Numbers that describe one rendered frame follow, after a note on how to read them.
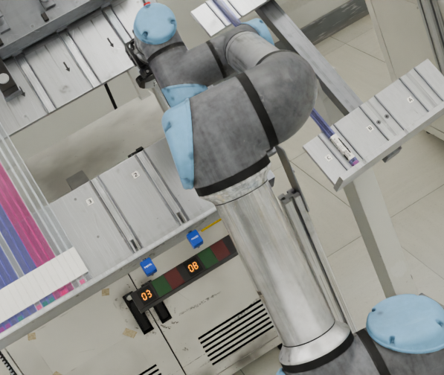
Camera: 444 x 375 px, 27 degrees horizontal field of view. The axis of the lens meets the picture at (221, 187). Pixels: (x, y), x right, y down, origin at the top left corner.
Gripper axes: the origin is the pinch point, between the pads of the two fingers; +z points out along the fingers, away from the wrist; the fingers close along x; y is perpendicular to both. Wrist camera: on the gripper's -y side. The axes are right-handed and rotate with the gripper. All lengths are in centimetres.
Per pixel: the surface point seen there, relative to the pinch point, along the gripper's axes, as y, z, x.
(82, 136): 14, 74, 15
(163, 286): -38.0, -5.3, 21.4
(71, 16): 22.5, 1.8, 7.9
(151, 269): -34.0, -6.7, 21.8
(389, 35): -5, 83, -85
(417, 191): -51, 89, -68
